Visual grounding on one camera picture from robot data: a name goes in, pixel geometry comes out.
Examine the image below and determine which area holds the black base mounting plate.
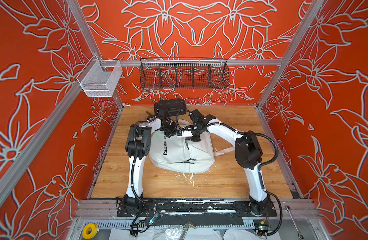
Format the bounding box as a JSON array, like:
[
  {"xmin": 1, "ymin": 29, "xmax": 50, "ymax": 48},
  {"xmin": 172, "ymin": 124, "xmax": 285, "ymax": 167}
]
[{"xmin": 116, "ymin": 197, "xmax": 278, "ymax": 217}]

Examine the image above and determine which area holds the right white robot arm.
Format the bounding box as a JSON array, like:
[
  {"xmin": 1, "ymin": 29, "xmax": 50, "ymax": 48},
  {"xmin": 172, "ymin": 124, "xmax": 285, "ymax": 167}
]
[{"xmin": 176, "ymin": 109, "xmax": 280, "ymax": 217}]

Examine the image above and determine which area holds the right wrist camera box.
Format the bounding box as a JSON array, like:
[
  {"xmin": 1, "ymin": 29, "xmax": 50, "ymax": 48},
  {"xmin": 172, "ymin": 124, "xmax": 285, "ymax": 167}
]
[{"xmin": 176, "ymin": 129, "xmax": 193, "ymax": 140}]

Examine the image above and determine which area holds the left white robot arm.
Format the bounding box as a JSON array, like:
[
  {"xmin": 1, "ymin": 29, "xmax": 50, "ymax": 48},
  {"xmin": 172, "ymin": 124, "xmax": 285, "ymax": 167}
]
[{"xmin": 116, "ymin": 117, "xmax": 177, "ymax": 217}]

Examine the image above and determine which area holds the black wire wall basket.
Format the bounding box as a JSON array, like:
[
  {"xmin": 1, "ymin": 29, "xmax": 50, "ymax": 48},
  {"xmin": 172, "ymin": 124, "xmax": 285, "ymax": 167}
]
[{"xmin": 139, "ymin": 57, "xmax": 230, "ymax": 90}]

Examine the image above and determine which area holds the black plastic case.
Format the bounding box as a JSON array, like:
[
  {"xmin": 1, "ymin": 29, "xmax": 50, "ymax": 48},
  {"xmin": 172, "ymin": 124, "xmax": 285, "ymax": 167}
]
[{"xmin": 154, "ymin": 99, "xmax": 187, "ymax": 118}]

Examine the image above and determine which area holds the white student backpack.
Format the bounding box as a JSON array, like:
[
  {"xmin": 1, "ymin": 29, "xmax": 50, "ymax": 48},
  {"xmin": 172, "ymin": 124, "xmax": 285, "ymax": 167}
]
[{"xmin": 148, "ymin": 119, "xmax": 237, "ymax": 174}]

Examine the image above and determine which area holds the yellow tape roll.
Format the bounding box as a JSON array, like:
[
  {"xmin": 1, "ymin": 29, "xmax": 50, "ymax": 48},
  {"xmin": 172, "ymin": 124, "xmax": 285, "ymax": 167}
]
[{"xmin": 81, "ymin": 223, "xmax": 99, "ymax": 240}]

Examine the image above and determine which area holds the white wire mesh basket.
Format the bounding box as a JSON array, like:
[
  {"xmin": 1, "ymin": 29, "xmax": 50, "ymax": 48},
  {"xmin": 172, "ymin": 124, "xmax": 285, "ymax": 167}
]
[{"xmin": 77, "ymin": 55, "xmax": 123, "ymax": 97}]

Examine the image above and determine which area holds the small green circuit board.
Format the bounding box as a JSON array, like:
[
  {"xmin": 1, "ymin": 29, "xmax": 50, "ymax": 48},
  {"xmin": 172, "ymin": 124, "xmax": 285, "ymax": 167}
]
[{"xmin": 254, "ymin": 224, "xmax": 269, "ymax": 238}]

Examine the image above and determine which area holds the steel wrench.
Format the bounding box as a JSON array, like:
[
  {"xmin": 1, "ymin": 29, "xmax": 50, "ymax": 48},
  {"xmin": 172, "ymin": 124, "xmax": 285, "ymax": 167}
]
[{"xmin": 286, "ymin": 206, "xmax": 304, "ymax": 240}]

